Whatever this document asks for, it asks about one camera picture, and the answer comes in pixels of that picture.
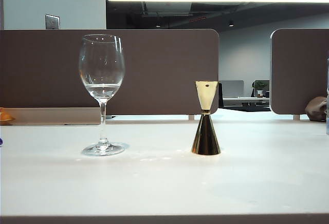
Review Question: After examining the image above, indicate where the orange object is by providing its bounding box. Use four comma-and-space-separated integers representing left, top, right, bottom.
0, 107, 13, 125

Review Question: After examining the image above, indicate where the grey background divider panel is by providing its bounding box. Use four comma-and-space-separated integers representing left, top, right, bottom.
221, 80, 244, 99

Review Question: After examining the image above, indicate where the clear wine glass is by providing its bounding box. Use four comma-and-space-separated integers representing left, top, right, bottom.
78, 33, 126, 157

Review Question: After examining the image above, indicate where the white background desk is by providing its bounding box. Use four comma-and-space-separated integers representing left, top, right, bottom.
223, 97, 270, 107

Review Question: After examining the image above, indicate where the grey wall outlet plate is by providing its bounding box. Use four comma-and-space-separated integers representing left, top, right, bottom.
45, 14, 61, 30

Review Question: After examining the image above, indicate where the small potted green plant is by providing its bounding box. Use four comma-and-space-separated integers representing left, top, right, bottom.
251, 80, 268, 98

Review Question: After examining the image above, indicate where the gold double-cone jigger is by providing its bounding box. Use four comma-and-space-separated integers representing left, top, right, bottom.
191, 80, 222, 156

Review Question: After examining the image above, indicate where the brown lumpy object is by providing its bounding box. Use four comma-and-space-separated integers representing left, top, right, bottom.
305, 96, 328, 122

